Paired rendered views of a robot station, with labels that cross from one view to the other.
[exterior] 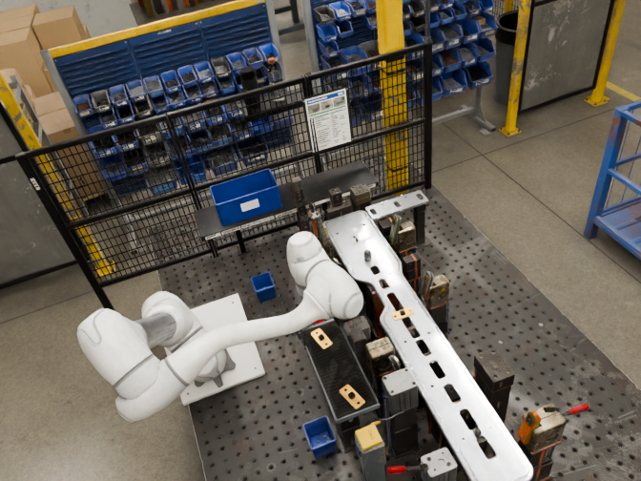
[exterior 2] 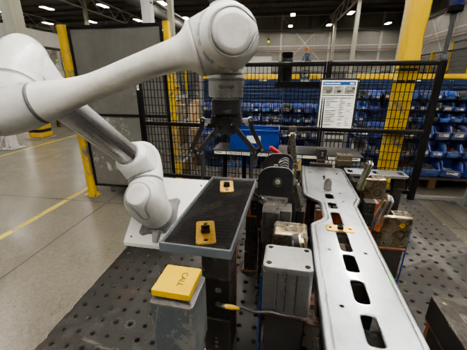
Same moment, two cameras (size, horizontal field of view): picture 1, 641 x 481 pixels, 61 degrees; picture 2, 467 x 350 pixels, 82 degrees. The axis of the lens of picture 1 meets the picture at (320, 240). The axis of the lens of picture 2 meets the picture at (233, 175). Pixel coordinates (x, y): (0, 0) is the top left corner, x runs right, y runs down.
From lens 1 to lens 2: 1.29 m
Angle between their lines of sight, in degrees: 30
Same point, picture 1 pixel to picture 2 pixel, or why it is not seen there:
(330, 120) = (338, 104)
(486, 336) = not seen: hidden behind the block
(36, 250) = not seen: hidden behind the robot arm
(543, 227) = not seen: outside the picture
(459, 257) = (429, 247)
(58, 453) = (78, 271)
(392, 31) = (411, 44)
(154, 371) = (11, 80)
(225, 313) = (191, 191)
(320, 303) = (189, 23)
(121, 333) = (19, 46)
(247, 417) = (153, 274)
